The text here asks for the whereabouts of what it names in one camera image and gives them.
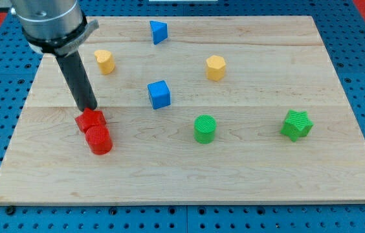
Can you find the green cylinder block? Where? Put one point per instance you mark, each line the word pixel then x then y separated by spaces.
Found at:
pixel 204 129

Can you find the yellow heart block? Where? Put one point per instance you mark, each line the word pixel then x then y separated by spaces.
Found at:
pixel 105 61

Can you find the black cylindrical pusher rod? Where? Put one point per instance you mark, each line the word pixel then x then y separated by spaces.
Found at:
pixel 77 80

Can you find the green star block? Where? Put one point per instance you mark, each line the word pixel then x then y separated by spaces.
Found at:
pixel 296 125

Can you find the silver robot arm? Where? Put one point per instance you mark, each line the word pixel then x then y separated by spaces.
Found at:
pixel 59 27

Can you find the blue triangle block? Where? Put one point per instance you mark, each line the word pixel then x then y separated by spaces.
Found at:
pixel 159 31

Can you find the red star block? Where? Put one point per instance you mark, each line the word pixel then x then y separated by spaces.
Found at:
pixel 90 118

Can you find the yellow hexagon block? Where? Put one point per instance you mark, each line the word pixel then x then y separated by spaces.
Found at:
pixel 215 68

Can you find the grey end effector flange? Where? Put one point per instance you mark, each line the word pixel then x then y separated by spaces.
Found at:
pixel 62 47

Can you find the red cylinder block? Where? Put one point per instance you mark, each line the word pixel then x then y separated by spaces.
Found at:
pixel 99 139

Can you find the wooden board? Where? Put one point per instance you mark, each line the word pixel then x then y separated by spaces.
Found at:
pixel 273 64

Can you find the blue cube block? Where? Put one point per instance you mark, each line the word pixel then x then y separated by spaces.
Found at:
pixel 159 94

